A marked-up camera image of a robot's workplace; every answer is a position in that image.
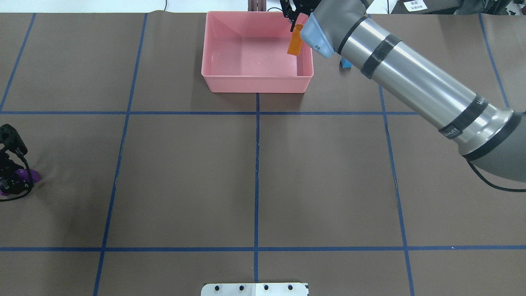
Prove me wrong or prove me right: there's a small blue toy block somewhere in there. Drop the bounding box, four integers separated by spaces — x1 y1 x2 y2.
339 58 353 69

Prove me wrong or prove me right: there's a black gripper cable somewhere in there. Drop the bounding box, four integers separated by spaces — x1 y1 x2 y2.
467 160 526 193

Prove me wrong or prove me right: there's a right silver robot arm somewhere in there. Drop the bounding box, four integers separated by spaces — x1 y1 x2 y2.
280 0 526 182

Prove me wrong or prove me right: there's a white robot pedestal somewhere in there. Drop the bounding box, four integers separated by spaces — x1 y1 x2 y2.
201 282 309 296

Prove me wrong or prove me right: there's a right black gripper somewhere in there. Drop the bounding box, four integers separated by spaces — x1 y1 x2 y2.
281 0 318 26

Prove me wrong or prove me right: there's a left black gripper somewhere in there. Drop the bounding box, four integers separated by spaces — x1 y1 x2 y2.
0 124 33 195

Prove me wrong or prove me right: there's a brown paper table mat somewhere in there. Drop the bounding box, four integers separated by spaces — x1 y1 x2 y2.
1 12 525 296

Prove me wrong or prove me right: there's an orange toy block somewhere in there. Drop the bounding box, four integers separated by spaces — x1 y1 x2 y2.
287 24 304 56

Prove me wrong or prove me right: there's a pink plastic box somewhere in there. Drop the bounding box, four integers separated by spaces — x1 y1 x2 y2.
201 11 314 93

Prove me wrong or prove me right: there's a purple toy block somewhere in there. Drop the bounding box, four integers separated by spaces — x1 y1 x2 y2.
0 169 41 197

